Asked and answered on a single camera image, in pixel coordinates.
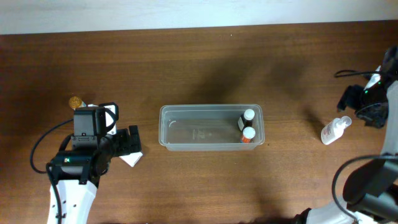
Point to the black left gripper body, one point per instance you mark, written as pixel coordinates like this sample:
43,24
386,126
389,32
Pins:
119,144

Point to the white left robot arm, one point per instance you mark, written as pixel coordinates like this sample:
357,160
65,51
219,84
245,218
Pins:
84,157

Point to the white lotion pump bottle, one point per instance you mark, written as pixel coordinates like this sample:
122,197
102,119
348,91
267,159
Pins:
335,129

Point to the clear plastic container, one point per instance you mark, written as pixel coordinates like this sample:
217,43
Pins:
208,127

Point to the small jar gold lid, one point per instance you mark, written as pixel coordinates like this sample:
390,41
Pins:
76,102

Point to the orange tube white cap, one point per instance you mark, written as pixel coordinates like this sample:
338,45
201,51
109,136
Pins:
248,135

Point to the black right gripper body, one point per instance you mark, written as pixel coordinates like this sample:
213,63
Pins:
370,104

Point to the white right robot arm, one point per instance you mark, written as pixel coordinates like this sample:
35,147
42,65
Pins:
364,188

